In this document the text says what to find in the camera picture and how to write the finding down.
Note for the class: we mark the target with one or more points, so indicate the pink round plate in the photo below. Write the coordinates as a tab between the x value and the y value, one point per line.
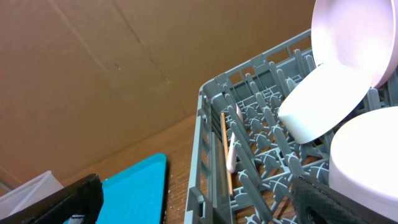
357	33

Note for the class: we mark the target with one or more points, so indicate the white plastic fork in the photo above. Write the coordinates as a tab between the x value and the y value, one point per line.
231	159

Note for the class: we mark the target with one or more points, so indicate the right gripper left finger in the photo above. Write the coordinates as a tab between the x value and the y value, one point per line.
84	197

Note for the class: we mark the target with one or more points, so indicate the wooden chopstick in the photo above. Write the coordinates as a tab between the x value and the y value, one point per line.
225	145

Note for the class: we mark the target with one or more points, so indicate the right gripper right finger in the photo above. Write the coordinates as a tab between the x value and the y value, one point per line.
316	203

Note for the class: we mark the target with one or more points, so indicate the clear plastic waste bin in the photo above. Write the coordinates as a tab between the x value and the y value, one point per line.
29	193

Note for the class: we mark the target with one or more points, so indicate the teal serving tray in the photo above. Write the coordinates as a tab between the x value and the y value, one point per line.
136	194

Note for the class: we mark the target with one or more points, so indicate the light green bowl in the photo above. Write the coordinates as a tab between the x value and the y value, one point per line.
323	99

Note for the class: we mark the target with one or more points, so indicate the grey dishwasher rack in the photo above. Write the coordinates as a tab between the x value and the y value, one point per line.
267	155

